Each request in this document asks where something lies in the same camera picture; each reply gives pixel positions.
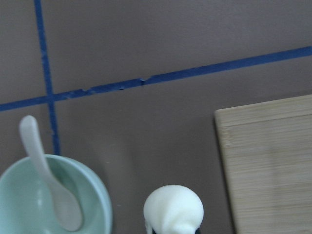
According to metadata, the bamboo cutting board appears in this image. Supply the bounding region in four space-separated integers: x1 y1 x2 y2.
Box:
214 95 312 234

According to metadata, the translucent white spoon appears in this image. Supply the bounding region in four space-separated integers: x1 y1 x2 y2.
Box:
19 115 83 232

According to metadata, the light green bowl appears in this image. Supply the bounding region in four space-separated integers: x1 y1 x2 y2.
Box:
0 155 113 234

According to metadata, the white steamed bun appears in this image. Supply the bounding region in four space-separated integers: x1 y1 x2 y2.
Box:
143 185 204 234

